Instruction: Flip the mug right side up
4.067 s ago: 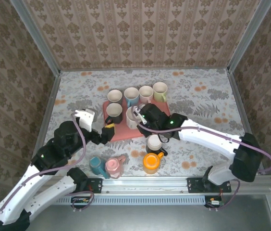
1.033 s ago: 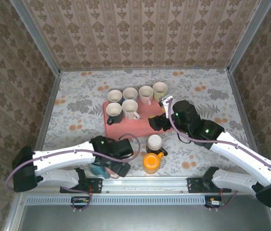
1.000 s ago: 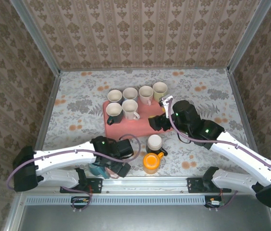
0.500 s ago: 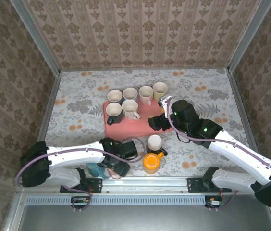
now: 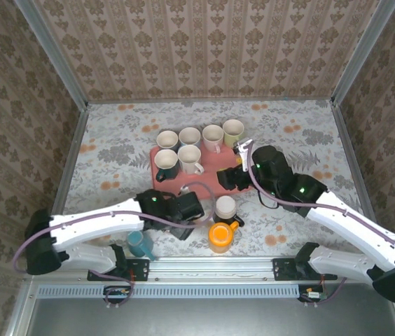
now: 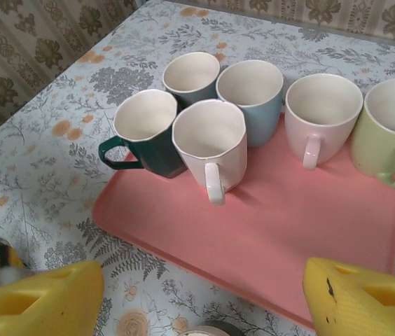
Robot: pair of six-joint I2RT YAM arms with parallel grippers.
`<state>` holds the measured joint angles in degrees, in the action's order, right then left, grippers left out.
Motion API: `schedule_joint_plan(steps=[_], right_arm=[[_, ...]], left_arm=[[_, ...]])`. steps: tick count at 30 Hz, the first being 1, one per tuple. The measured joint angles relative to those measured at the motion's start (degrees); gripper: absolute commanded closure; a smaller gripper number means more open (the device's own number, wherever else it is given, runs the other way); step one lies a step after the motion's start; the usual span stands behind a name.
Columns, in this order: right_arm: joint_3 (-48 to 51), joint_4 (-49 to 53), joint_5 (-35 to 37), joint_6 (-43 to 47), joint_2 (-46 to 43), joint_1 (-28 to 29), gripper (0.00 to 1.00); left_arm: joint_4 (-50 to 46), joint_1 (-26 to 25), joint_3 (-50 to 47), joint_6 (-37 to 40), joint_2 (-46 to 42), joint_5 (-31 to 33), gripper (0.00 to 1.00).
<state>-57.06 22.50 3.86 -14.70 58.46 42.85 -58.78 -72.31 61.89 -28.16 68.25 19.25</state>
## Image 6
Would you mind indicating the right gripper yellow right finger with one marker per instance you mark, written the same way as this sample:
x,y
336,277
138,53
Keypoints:
x,y
344,308

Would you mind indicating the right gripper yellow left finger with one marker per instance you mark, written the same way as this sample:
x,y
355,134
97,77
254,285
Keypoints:
x,y
75,297

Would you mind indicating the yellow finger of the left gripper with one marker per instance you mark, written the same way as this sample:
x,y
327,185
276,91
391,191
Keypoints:
x,y
3,253

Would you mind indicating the light green round mug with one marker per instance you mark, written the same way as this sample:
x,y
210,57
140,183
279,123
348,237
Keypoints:
x,y
369,150

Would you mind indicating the dark green octagonal mug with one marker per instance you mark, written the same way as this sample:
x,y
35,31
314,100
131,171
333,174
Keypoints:
x,y
159,157

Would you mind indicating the pink round mug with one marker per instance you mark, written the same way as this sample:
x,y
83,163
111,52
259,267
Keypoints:
x,y
330,140

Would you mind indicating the pink octagonal mug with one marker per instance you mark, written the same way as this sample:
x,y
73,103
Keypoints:
x,y
232,164

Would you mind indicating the light blue round mug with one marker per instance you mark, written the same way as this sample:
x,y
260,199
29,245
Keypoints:
x,y
260,122

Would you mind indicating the teal blue round mug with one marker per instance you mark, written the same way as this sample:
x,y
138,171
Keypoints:
x,y
190,70

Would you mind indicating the floral patterned table cover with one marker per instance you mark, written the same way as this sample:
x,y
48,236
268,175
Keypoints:
x,y
43,175

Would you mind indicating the pink rectangular tray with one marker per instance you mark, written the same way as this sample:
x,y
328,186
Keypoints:
x,y
271,227

